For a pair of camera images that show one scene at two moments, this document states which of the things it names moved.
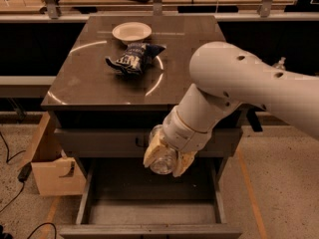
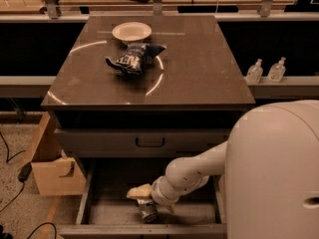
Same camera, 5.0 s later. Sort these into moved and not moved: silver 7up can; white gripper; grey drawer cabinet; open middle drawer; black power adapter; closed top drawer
Moved: white gripper; silver 7up can
Not moved: grey drawer cabinet; closed top drawer; black power adapter; open middle drawer
